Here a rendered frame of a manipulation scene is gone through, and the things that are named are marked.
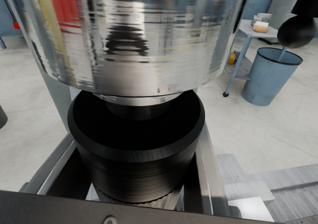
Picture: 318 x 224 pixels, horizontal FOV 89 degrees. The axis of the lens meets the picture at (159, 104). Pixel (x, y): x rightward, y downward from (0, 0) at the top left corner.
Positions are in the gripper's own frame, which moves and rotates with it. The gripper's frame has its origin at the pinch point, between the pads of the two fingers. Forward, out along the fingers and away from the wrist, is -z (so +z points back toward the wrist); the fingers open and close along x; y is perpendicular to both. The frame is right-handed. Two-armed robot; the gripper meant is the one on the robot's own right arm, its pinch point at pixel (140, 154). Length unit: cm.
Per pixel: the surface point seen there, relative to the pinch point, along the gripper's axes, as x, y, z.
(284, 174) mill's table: -35, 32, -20
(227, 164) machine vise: -16.6, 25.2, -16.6
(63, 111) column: 29, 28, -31
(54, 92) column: 29.6, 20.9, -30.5
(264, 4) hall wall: -231, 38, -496
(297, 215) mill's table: -32.6, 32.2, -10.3
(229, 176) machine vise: -16.3, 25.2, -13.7
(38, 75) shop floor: 187, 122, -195
